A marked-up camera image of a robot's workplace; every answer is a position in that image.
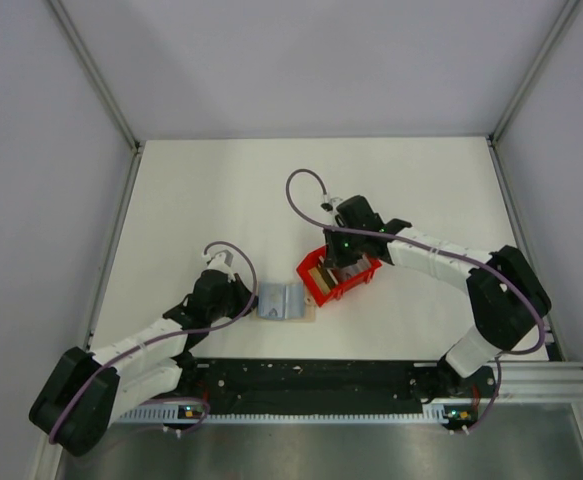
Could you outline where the grey credit card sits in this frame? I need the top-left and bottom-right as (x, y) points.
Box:
(284, 283), (306, 320)

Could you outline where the beige card holder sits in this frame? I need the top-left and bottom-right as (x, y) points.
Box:
(250, 286), (316, 322)

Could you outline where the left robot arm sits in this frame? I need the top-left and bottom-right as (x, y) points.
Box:
(28, 268), (257, 457)

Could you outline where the white slotted cable duct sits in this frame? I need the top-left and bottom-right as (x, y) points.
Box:
(117, 404), (476, 426)

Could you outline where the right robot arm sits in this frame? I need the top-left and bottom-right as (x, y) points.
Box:
(321, 195), (552, 396)

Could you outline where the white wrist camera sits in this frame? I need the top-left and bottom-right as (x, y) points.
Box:
(202, 250), (234, 276)
(320, 194), (342, 214)

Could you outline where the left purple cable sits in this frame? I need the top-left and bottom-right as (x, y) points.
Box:
(48, 241), (258, 445)

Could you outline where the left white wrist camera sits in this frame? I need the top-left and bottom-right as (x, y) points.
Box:
(202, 250), (234, 276)

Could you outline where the stack of upright cards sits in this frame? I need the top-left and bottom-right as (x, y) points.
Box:
(338, 258), (372, 281)

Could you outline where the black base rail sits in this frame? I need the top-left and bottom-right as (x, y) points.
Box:
(172, 358), (495, 414)

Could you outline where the red plastic card tray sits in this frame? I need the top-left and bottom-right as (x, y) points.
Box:
(296, 246), (382, 307)

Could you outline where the gold credit card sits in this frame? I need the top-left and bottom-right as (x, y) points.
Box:
(309, 265), (338, 296)

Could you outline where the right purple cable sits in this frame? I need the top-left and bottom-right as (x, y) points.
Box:
(284, 169), (547, 354)

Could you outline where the purple cable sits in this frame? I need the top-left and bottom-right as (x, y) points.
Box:
(284, 169), (547, 354)
(48, 241), (258, 445)

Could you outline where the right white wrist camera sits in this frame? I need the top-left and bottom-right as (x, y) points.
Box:
(320, 194), (342, 214)

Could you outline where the light blue credit card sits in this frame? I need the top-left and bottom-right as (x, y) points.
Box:
(257, 283), (286, 320)

